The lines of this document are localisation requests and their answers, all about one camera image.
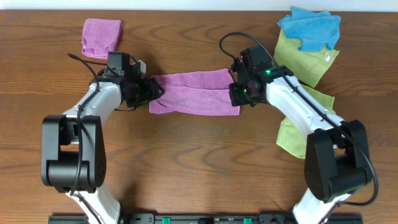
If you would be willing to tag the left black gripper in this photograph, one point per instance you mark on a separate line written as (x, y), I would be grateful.
(152, 91)

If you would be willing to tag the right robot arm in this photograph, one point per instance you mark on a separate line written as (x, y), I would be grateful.
(336, 155)

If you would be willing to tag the blue microfiber cloth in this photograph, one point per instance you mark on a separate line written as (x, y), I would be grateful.
(315, 30)

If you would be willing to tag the purple microfiber cloth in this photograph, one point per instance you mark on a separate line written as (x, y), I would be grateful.
(199, 93)

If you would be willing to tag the crumpled green cloth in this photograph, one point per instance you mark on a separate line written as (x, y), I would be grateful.
(290, 138)

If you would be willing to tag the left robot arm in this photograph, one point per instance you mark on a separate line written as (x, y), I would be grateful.
(73, 158)

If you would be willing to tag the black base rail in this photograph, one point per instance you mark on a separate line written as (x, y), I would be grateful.
(205, 219)

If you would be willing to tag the folded purple cloth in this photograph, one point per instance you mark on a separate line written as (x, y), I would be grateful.
(100, 36)

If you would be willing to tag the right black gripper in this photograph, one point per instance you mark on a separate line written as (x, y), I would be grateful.
(236, 100)

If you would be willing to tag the flat green cloth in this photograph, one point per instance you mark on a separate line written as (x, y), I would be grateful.
(308, 67)

